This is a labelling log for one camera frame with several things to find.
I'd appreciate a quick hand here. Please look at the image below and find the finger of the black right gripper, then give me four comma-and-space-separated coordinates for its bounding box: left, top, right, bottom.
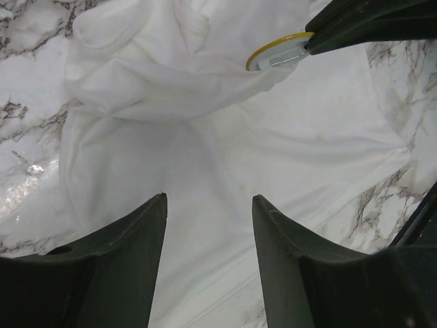
307, 31, 436, 55
305, 0, 436, 33

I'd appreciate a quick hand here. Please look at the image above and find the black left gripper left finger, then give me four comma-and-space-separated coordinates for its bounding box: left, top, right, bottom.
1, 193, 167, 327

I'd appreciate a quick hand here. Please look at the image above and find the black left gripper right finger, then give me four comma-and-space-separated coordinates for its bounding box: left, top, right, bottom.
252, 195, 436, 327

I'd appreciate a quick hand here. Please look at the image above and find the round gold brooch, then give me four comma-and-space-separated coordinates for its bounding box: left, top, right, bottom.
246, 32, 314, 71

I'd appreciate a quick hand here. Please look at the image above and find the white camisole garment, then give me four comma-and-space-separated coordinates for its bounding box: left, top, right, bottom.
60, 1, 416, 327

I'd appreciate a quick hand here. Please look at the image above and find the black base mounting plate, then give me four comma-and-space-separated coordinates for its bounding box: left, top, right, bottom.
390, 184, 437, 247

